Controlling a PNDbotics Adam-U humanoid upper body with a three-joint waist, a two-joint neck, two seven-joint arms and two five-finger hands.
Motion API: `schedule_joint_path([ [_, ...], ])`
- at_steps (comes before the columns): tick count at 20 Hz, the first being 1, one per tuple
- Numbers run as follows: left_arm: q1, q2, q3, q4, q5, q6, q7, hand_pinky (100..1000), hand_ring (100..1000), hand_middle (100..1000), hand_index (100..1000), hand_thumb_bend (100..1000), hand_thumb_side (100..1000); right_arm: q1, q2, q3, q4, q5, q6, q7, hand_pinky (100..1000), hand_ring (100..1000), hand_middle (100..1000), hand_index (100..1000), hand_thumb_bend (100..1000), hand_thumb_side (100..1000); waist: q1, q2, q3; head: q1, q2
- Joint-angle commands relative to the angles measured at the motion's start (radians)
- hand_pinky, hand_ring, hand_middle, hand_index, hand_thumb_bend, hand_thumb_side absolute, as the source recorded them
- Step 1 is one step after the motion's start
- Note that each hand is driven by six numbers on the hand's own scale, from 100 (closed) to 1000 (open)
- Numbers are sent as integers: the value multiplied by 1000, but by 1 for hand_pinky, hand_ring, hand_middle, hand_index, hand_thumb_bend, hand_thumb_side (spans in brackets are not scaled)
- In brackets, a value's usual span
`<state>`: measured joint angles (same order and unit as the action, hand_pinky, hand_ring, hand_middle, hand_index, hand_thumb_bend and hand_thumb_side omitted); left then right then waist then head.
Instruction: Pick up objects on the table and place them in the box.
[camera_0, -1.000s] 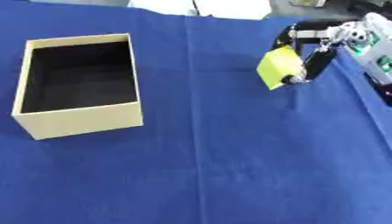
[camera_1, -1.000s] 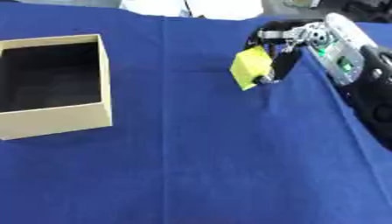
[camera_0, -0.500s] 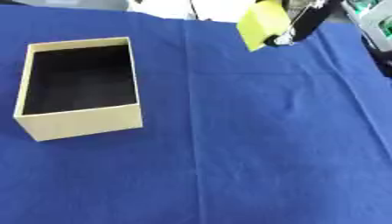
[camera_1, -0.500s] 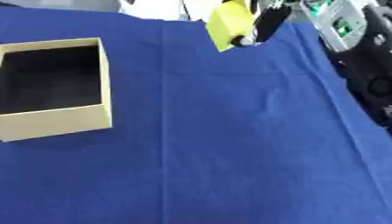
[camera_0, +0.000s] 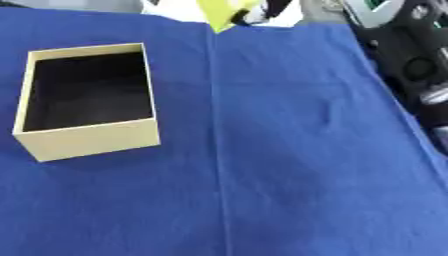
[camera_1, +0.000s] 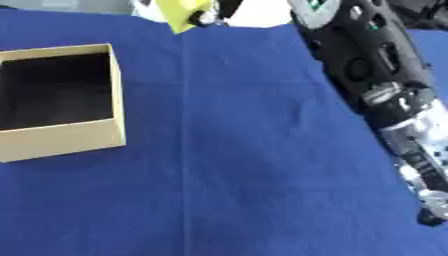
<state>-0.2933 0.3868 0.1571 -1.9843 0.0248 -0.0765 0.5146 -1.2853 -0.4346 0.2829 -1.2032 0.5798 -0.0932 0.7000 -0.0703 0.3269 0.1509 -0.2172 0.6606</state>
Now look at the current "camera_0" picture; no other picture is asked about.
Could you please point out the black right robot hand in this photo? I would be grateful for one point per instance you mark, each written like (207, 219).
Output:
(273, 7)

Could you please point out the yellow-green block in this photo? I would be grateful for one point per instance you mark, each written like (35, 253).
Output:
(217, 15)

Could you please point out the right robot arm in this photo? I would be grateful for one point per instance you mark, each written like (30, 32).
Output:
(402, 50)

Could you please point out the tan cardboard box black inside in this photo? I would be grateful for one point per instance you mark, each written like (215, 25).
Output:
(87, 141)

